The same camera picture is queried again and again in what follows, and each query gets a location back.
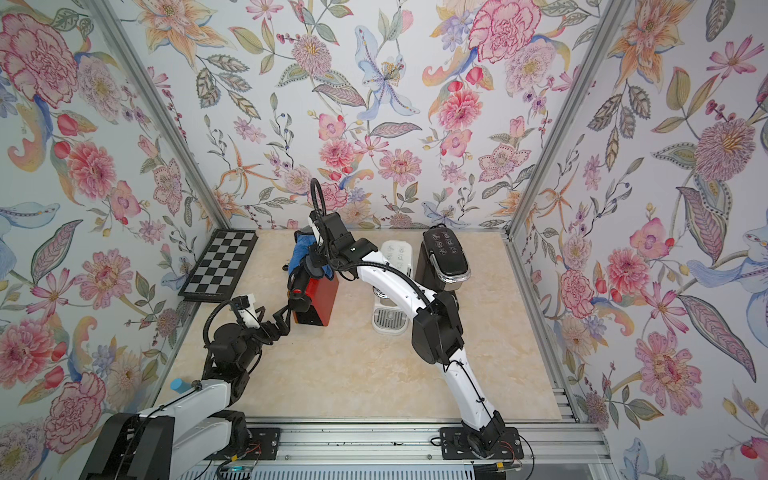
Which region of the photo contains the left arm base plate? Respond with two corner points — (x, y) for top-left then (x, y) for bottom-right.
(204, 427), (282, 461)

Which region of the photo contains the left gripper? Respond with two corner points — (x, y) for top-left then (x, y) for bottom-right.
(236, 303), (292, 371)

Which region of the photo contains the white coffee machine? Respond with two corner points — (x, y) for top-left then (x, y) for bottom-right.
(371, 239), (415, 336)

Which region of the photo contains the aluminium front rail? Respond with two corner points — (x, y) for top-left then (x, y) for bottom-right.
(179, 419), (616, 468)

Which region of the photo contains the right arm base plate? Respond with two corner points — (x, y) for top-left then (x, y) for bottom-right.
(435, 427), (525, 461)

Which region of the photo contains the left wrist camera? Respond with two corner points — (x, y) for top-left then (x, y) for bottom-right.
(231, 294), (265, 329)

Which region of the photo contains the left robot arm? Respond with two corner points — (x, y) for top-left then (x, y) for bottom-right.
(80, 296), (292, 479)

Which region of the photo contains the red coffee machine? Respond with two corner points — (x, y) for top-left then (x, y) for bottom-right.
(288, 266), (339, 327)

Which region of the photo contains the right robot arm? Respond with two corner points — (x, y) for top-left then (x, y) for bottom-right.
(309, 178), (506, 458)

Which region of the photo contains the black coffee machine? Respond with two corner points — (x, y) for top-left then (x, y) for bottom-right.
(415, 224), (471, 291)

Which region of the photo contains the blue grey cleaning cloth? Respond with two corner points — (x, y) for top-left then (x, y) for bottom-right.
(287, 231), (334, 280)

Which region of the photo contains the black white chessboard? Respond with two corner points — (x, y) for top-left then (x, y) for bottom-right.
(179, 229), (258, 304)

